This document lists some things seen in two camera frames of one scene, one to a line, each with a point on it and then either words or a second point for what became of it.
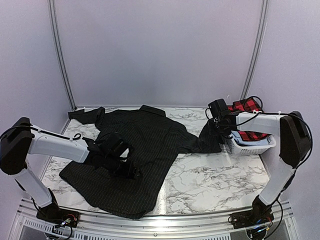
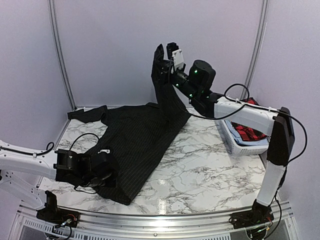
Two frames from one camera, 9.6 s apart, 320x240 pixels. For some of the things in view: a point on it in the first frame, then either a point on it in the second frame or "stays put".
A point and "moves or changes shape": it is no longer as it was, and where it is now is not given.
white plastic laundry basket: (238, 150) stays put
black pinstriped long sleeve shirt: (158, 142) moves or changes shape
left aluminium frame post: (60, 55) stays put
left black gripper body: (122, 172) → (109, 183)
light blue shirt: (237, 138) stays put
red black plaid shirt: (249, 105) stays put
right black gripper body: (218, 129) → (166, 73)
